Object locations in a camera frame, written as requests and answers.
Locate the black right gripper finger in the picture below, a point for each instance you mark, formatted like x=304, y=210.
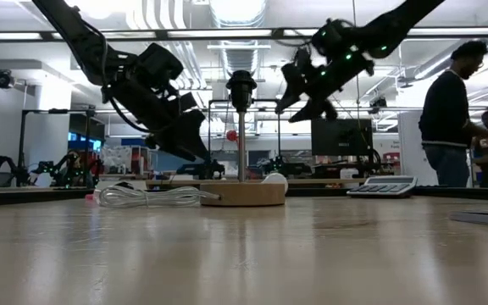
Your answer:
x=297, y=98
x=316, y=111

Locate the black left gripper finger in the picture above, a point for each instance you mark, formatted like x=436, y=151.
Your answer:
x=184, y=140

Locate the white frosted lightbulb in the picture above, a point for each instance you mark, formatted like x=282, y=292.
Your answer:
x=278, y=180

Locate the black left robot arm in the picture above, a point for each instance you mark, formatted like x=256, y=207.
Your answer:
x=79, y=38

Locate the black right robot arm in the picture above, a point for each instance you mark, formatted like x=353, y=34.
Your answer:
x=396, y=25

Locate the black background robot arm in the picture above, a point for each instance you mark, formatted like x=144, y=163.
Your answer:
x=13, y=169
x=290, y=168
x=68, y=169
x=210, y=169

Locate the black computer monitor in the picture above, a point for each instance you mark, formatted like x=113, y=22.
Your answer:
x=341, y=137

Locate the pink ball on stick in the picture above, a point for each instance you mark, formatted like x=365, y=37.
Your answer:
x=231, y=135

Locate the light wooden desk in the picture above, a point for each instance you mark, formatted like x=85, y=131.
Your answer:
x=320, y=182

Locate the white desk calculator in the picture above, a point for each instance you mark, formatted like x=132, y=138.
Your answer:
x=381, y=187

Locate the Acadia picture booklet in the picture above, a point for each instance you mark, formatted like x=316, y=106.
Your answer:
x=485, y=218

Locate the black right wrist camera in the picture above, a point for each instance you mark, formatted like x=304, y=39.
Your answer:
x=297, y=70

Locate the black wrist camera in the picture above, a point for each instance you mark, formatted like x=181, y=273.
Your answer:
x=161, y=63
x=297, y=70

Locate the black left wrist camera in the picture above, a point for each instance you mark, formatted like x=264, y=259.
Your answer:
x=161, y=63

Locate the black overhead frame bar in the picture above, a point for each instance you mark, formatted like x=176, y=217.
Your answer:
x=227, y=33

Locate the black ceiling camera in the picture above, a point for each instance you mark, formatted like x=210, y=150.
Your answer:
x=4, y=79

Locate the black aluminium table frame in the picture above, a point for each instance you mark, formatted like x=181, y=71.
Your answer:
x=15, y=197

